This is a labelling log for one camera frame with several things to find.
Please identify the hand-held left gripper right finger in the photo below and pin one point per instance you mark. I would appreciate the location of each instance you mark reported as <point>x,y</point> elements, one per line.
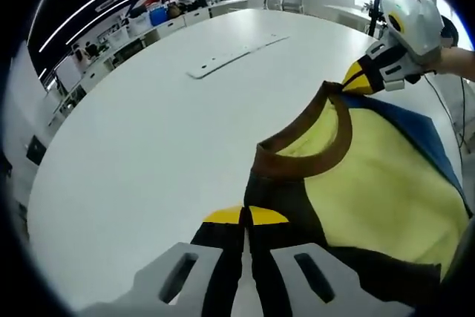
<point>271,268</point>

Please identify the white side desk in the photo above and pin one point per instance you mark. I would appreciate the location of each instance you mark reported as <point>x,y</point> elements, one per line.
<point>347,18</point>

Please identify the white table socket panel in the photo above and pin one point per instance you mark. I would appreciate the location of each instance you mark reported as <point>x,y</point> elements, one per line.
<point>237,58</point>

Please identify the black square panel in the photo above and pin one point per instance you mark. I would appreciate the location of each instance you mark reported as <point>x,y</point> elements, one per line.
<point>36,150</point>

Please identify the brown bag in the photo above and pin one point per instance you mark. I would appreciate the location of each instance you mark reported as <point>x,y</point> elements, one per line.
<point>175,9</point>

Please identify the person's own body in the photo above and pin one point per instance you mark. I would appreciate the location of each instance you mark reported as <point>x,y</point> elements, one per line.
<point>449,33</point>

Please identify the long white workbench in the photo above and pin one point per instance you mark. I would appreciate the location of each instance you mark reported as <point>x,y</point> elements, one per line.
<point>193,16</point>

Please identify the white square pillar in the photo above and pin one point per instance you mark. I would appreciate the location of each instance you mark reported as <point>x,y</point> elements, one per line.
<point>22,101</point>

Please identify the blue plastic bin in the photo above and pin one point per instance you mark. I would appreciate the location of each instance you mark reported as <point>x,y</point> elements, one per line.
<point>158,17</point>

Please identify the ceiling air vent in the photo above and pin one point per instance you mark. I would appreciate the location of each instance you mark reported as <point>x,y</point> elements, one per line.
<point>107,3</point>

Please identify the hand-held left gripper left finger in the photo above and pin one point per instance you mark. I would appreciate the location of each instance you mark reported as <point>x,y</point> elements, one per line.
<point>219,268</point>

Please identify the white rolling cabinet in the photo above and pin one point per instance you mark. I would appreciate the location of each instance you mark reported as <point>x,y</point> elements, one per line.
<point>67,74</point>

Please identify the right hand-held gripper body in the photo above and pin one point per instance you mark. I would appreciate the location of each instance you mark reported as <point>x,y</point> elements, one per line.
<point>419,27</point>

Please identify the yellow blue grey garment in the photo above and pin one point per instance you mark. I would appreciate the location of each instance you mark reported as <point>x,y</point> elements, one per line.
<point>389,183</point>

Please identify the curved ceiling light strip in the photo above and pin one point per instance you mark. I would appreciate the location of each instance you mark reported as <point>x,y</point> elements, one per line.
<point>46,44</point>
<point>78,35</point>

